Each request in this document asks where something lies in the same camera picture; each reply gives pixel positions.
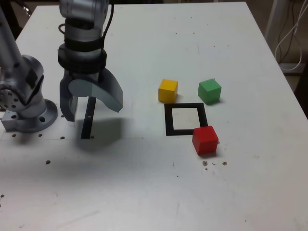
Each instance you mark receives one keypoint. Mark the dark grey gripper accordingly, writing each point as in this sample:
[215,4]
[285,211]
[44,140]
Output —
[83,74]

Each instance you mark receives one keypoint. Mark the yellow cube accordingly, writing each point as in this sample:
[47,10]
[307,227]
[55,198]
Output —
[167,91]

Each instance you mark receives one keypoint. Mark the green cube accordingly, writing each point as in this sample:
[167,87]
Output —
[209,92]

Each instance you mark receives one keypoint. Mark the red cube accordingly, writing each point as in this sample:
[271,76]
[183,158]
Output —
[204,140]

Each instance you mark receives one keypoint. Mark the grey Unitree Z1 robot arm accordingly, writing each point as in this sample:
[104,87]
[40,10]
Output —
[29,72]

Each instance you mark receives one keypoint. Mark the black tape square outline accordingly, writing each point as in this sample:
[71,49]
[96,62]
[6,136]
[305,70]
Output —
[168,120]

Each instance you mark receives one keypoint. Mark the black tape strip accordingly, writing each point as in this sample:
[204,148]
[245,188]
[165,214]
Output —
[86,127]

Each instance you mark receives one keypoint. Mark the beige box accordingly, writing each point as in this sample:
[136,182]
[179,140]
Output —
[292,67]

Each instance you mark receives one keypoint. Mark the white frame post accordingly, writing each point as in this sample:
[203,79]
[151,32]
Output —
[273,19]

